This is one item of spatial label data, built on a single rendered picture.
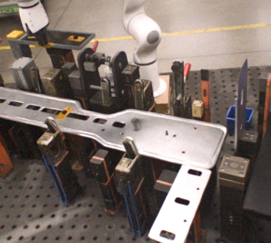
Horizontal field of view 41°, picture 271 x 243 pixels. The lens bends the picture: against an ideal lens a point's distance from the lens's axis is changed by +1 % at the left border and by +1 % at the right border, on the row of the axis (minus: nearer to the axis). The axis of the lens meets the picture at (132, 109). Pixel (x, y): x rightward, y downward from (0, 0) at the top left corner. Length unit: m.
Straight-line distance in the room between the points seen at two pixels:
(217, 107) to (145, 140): 0.69
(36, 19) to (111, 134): 0.54
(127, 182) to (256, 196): 0.40
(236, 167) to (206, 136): 0.23
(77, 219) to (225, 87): 1.07
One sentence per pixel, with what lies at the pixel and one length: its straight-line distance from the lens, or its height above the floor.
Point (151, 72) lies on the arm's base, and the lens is 1.85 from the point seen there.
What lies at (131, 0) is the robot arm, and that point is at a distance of 1.67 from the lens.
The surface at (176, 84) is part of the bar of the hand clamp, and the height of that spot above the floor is 1.12.
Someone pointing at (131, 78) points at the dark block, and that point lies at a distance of 1.50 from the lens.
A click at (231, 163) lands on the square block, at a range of 1.15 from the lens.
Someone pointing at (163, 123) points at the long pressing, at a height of 1.00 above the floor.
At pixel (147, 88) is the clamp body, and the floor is 1.06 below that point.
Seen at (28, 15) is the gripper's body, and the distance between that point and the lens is 1.52.
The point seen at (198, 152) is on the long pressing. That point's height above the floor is 1.00.
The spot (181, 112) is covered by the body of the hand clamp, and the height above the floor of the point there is 1.00.
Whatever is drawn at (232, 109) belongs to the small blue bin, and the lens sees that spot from 1.81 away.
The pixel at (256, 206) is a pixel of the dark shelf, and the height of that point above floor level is 1.03.
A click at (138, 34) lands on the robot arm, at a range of 1.68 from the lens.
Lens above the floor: 1.90
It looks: 37 degrees down
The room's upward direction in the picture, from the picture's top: 11 degrees counter-clockwise
